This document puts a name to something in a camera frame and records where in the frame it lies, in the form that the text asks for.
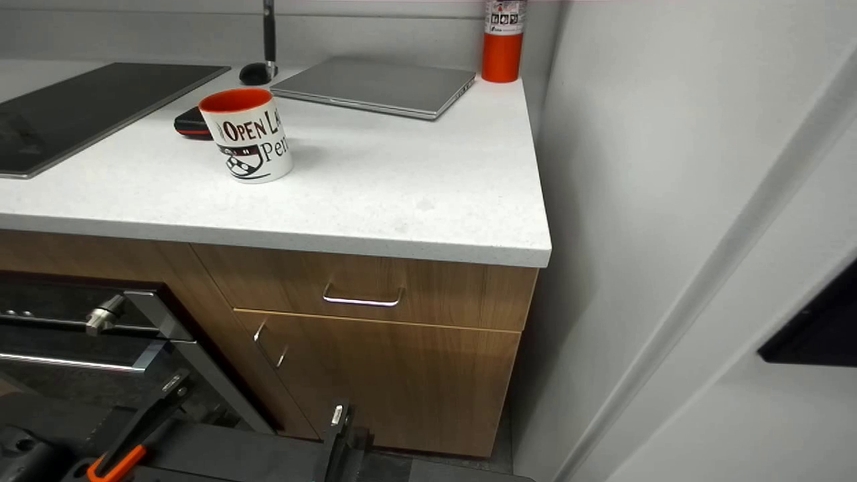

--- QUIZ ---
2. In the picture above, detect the cabinet drawer front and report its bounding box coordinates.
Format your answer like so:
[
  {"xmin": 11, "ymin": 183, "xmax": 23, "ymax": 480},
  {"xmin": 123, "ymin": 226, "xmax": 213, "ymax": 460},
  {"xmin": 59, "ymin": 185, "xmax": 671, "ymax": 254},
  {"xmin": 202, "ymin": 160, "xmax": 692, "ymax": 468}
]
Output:
[{"xmin": 194, "ymin": 246, "xmax": 541, "ymax": 335}]

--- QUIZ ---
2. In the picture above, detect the kitchen base cabinet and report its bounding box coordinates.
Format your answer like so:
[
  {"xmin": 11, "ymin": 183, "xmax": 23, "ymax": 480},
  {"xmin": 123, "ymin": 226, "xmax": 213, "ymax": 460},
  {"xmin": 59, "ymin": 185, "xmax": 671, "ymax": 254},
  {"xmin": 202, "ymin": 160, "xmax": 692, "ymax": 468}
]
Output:
[{"xmin": 0, "ymin": 229, "xmax": 541, "ymax": 460}]

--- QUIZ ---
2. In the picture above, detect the grey closed laptop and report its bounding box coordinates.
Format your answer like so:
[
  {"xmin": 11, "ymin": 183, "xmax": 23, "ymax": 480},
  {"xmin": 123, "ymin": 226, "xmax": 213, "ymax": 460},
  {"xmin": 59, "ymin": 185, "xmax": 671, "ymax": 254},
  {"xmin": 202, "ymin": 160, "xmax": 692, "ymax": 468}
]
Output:
[{"xmin": 270, "ymin": 57, "xmax": 479, "ymax": 123}]

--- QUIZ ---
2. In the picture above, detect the orange and white mug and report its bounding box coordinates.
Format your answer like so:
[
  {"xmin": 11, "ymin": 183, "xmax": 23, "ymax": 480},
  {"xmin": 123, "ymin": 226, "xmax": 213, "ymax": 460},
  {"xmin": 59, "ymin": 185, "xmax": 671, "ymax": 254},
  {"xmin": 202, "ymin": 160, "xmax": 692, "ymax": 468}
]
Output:
[{"xmin": 195, "ymin": 87, "xmax": 295, "ymax": 185}]

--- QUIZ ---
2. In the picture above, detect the black computer mouse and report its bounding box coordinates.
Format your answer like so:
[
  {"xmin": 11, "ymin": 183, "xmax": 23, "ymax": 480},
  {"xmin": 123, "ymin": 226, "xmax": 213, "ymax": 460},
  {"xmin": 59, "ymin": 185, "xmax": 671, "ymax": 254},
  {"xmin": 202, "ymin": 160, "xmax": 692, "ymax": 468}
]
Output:
[{"xmin": 238, "ymin": 59, "xmax": 281, "ymax": 88}]

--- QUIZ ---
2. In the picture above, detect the black case with red rim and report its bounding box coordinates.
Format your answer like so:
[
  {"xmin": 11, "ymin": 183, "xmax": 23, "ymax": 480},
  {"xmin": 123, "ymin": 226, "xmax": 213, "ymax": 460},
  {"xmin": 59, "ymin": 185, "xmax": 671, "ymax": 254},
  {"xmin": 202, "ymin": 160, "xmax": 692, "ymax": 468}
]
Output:
[{"xmin": 171, "ymin": 104, "xmax": 216, "ymax": 143}]

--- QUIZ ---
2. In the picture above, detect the black induction cooktop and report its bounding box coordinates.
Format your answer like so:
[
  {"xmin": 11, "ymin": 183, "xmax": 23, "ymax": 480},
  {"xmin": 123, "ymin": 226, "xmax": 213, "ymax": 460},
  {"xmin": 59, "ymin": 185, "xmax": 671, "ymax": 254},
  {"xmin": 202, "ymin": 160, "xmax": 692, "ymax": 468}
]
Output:
[{"xmin": 0, "ymin": 59, "xmax": 233, "ymax": 183}]

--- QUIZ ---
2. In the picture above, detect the silver drawer handle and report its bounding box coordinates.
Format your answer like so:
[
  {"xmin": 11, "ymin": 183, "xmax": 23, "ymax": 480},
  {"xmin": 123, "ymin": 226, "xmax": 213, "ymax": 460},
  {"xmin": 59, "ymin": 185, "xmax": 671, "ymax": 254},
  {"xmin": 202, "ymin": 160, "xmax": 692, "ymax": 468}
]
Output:
[{"xmin": 320, "ymin": 282, "xmax": 408, "ymax": 314}]

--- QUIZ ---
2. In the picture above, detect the silver cabinet door handle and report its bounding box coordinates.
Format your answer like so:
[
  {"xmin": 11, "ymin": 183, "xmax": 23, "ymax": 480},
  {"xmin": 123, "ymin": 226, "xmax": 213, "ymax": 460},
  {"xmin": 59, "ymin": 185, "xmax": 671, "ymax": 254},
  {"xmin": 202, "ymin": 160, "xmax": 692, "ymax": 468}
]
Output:
[{"xmin": 250, "ymin": 320, "xmax": 293, "ymax": 369}]

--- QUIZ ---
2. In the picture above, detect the black wall-mounted panel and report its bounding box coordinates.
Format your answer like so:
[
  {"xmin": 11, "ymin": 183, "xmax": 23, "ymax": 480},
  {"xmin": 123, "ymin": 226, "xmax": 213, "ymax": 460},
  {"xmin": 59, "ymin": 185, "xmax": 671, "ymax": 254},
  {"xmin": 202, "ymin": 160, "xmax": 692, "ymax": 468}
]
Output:
[{"xmin": 757, "ymin": 257, "xmax": 857, "ymax": 369}]

